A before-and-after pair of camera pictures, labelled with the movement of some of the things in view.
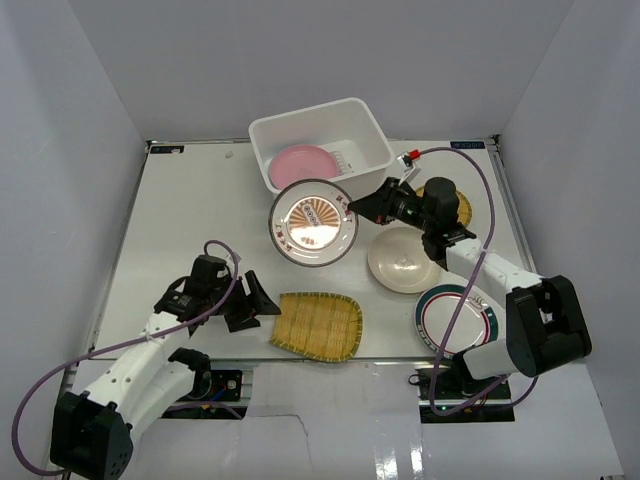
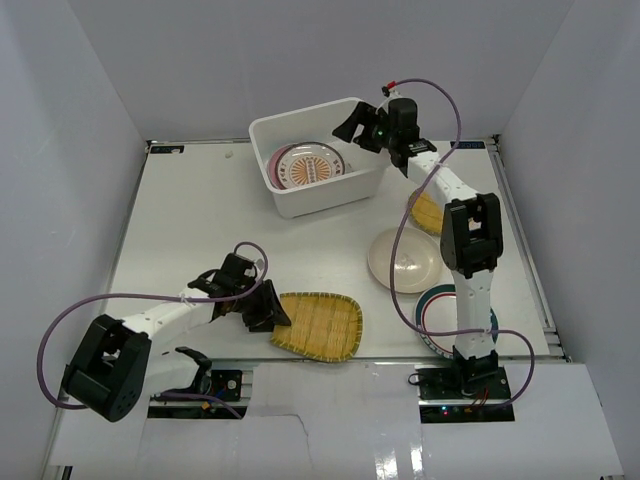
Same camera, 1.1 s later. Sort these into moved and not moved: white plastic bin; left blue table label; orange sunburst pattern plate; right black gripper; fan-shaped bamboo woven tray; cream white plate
Moved: right black gripper; orange sunburst pattern plate
Not moved: fan-shaped bamboo woven tray; left blue table label; white plastic bin; cream white plate
